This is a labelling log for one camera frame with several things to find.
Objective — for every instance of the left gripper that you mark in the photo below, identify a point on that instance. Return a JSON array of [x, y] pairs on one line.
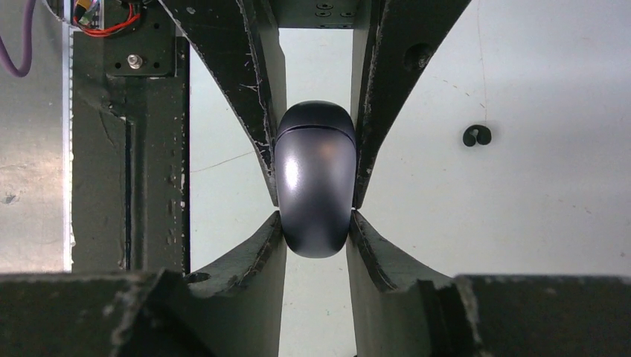
[[393, 42]]

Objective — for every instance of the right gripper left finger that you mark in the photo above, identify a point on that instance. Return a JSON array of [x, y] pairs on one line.
[[231, 307]]

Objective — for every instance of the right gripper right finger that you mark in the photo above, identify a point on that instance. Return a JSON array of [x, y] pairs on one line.
[[402, 307]]

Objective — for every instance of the purple charging case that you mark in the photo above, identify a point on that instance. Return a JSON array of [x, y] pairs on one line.
[[315, 166]]

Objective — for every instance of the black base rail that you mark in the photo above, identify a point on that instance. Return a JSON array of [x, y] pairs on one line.
[[130, 126]]

